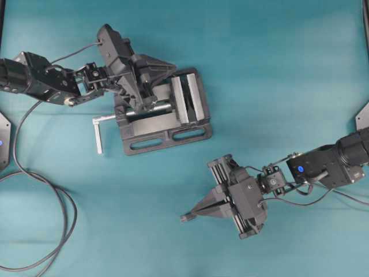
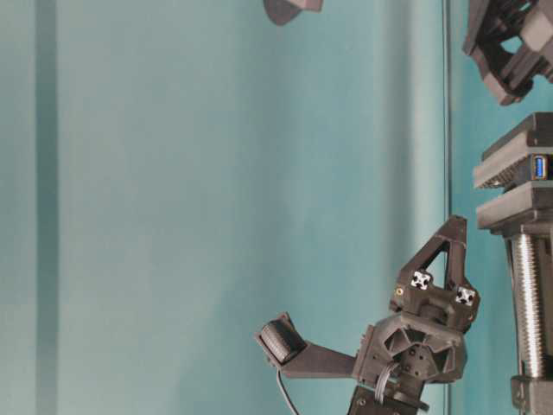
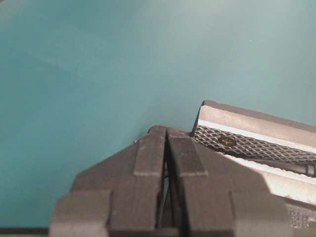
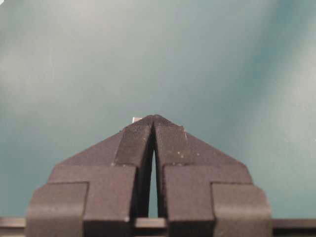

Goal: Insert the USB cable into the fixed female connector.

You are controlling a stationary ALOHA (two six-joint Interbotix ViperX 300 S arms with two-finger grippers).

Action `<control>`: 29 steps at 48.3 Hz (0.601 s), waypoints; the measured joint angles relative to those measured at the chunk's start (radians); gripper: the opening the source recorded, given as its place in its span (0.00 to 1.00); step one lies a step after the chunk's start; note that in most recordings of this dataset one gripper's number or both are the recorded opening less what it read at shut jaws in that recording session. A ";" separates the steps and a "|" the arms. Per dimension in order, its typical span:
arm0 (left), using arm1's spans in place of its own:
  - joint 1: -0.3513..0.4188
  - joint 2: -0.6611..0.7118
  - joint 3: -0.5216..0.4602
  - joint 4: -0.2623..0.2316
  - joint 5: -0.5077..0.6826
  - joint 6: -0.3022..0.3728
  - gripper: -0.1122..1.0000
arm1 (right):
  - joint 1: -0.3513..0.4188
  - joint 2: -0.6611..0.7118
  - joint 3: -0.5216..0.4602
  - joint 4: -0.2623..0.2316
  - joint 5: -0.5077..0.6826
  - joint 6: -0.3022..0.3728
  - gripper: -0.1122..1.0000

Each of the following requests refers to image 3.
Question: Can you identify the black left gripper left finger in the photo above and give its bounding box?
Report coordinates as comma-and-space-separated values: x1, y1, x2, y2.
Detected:
49, 126, 166, 237

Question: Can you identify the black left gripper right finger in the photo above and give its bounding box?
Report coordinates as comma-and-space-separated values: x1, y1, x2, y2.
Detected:
167, 128, 293, 237

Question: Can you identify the grey metal bench vise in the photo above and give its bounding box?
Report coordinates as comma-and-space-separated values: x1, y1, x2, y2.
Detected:
191, 100, 316, 237

